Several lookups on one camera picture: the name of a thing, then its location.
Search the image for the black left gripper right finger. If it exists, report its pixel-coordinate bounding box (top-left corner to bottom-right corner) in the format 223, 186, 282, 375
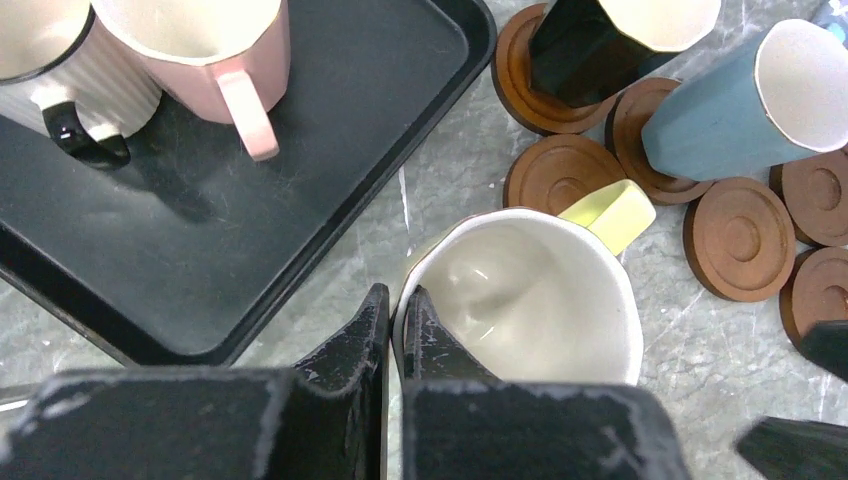
401, 287, 690, 479

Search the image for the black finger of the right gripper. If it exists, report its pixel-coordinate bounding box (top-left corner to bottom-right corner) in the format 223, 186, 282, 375
800, 320, 848, 382

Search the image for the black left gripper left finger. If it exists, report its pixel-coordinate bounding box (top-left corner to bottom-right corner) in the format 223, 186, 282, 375
1, 283, 390, 479

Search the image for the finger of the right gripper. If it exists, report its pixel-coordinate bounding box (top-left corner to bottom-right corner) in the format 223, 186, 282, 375
735, 416, 847, 479

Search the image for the brown wooden coaster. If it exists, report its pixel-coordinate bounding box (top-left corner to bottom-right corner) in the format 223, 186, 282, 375
502, 134, 626, 215
491, 3, 617, 135
683, 177, 796, 303
779, 247, 847, 350
605, 77, 714, 206
769, 147, 847, 247

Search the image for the green mug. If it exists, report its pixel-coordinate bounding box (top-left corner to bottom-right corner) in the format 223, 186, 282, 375
391, 180, 656, 385

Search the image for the blue mug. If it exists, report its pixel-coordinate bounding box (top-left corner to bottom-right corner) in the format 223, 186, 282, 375
641, 19, 847, 181

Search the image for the black plastic tray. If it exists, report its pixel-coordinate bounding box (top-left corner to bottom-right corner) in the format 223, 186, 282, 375
1, 1, 497, 365

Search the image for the black yellow screwdriver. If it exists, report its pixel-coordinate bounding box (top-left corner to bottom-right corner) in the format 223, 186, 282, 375
1, 384, 39, 410

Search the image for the pink mug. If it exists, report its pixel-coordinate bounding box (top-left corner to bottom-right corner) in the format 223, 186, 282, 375
92, 0, 291, 161

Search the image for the white ribbed mug black handle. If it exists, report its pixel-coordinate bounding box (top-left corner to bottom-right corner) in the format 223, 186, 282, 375
1, 1, 163, 170

